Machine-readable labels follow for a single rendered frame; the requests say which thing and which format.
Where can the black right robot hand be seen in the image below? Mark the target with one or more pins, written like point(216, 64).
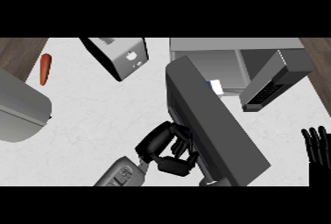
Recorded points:
point(318, 157)

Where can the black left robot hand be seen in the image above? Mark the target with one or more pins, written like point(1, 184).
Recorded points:
point(151, 143)

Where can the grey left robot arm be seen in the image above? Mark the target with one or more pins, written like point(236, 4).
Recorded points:
point(120, 175)

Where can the dark grey microwave door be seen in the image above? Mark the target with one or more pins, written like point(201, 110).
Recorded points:
point(213, 125)

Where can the white and blue milk carton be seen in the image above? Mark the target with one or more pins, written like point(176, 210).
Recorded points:
point(216, 87)

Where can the grey microwave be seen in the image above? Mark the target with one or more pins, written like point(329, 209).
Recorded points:
point(254, 67)

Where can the grey rounded appliance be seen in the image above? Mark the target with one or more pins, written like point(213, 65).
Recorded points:
point(19, 109)

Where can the orange carrot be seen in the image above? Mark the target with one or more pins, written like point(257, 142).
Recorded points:
point(44, 69)

